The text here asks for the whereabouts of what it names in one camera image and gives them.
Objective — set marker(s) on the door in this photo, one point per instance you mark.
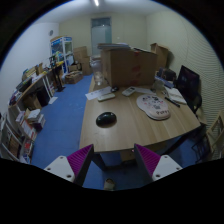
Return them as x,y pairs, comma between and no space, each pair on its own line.
101,32

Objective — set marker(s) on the black computer mouse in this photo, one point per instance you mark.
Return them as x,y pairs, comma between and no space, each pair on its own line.
106,118

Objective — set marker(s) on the open notebook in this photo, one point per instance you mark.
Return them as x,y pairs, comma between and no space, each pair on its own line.
175,95

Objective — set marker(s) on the stacked cardboard boxes back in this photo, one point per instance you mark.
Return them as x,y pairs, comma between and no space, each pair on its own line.
80,55

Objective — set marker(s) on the low cardboard box on floor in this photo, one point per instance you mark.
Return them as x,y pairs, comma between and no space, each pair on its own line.
73,77

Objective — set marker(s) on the large cardboard box on table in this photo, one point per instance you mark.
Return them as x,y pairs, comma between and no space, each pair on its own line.
124,68

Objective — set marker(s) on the white paper sheet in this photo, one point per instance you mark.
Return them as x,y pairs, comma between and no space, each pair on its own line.
98,93

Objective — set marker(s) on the wooden chair right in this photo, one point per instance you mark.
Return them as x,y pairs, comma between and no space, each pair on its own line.
211,145

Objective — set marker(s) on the white remote control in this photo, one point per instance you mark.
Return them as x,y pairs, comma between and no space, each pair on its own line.
129,91
106,97

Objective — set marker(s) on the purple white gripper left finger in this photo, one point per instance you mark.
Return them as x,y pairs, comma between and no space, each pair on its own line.
74,167

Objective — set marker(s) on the white remote control right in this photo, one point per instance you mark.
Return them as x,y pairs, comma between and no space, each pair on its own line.
129,91

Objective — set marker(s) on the black pen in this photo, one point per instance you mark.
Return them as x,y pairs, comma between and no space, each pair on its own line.
173,102

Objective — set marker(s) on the black office chair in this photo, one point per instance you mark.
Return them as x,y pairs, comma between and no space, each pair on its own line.
188,85

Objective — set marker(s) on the shoe on floor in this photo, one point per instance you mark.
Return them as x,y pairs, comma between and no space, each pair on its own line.
109,185

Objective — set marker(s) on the small black object on table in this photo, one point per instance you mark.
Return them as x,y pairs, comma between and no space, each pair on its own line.
114,89

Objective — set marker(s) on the clear plastic jar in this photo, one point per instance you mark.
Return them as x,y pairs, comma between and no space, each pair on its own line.
97,72

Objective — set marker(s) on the long wooden desk left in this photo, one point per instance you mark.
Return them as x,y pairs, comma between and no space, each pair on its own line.
55,69

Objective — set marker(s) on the wooden table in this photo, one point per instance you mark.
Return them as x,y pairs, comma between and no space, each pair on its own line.
132,125

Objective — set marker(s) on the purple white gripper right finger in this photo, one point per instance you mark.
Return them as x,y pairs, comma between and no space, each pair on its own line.
153,166

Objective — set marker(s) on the cardboard box back right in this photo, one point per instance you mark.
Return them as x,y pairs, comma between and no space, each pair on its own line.
162,54

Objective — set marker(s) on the bookshelf with books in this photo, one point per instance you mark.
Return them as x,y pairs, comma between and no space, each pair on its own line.
17,139

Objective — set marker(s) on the white remote control left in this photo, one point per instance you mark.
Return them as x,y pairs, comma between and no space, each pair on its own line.
106,97

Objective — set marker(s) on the blue white display fridge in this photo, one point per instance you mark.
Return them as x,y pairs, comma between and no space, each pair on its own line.
62,50

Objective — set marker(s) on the round white mouse pad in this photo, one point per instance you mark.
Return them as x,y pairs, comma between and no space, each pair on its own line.
153,106

